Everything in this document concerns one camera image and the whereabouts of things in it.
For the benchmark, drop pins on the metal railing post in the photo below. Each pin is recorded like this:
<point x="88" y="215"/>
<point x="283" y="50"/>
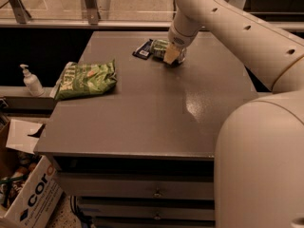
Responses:
<point x="92" y="12"/>
<point x="20" y="13"/>

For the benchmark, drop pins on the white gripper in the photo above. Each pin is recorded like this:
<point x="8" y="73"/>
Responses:
<point x="179" y="40"/>

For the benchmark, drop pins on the green soda can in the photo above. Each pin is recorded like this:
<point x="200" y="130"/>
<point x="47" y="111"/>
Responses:
<point x="158" y="49"/>

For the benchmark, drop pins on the metal railing post middle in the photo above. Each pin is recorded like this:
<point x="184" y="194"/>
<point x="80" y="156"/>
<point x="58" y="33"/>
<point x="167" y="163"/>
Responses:
<point x="92" y="12"/>

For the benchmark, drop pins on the white cardboard box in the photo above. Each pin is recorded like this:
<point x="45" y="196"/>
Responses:
<point x="29" y="193"/>

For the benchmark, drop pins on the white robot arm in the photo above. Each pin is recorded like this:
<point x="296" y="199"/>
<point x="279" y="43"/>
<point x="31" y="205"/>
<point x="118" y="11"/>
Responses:
<point x="259" y="155"/>

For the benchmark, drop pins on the white pump sanitizer bottle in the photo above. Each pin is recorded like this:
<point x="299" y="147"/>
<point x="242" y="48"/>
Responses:
<point x="32" y="82"/>

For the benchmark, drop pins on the green chip bag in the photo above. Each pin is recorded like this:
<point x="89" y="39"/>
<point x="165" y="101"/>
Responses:
<point x="85" y="80"/>

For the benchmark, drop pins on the grey drawer cabinet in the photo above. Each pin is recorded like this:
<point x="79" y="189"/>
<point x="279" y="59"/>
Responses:
<point x="142" y="155"/>

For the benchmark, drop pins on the metal railing post left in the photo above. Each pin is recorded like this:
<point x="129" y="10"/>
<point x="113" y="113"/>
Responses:
<point x="20" y="13"/>

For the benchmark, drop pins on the dark blue rxbar wrapper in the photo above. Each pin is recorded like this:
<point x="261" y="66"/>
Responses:
<point x="143" y="51"/>

